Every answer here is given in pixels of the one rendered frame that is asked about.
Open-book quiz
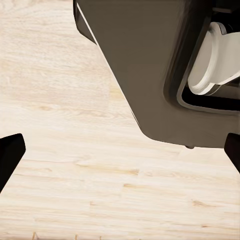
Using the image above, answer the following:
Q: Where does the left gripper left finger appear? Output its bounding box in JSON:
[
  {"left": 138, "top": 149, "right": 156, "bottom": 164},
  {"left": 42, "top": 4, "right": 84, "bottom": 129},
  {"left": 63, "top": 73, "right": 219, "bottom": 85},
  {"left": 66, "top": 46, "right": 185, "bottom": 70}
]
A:
[{"left": 0, "top": 133, "right": 26, "bottom": 193}]

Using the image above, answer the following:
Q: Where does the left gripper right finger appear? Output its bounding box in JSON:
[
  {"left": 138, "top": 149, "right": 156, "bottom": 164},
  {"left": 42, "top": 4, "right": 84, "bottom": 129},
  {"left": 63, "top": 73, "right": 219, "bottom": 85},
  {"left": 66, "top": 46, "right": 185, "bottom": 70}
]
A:
[{"left": 224, "top": 133, "right": 240, "bottom": 173}]

